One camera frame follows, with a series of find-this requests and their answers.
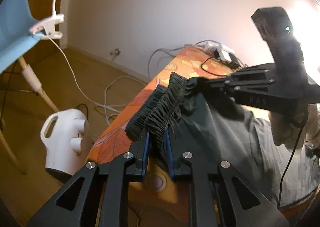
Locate black cable with inline switch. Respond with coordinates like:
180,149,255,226
199,55,249,77

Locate white clip-on desk lamp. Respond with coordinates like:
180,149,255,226
29,0,65,39

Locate right hand white glove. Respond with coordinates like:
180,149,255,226
268,103,319,150

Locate orange floral bed cover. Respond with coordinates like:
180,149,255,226
88,47,319,222

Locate bright ring light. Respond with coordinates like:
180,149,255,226
287,0,319,83

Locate black power adapter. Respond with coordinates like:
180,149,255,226
228,53,240,70

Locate dark green pants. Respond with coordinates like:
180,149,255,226
125,73,319,207

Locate blue plastic chair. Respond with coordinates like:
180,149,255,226
0,0,61,175

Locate white power adapter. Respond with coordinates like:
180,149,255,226
218,49,232,64

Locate white plastic jug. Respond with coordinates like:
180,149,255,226
40,109,94,183

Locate white power strip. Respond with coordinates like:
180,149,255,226
203,41,235,54

